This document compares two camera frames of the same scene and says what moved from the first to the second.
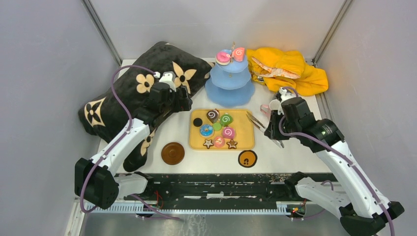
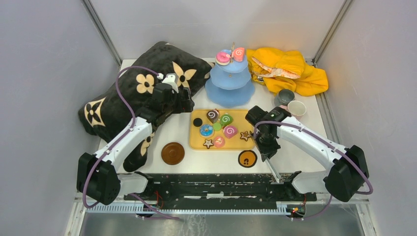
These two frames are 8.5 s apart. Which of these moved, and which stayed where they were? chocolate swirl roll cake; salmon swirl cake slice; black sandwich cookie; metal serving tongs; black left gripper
Moved: metal serving tongs
Stayed: chocolate swirl roll cake; black sandwich cookie; salmon swirl cake slice; black left gripper
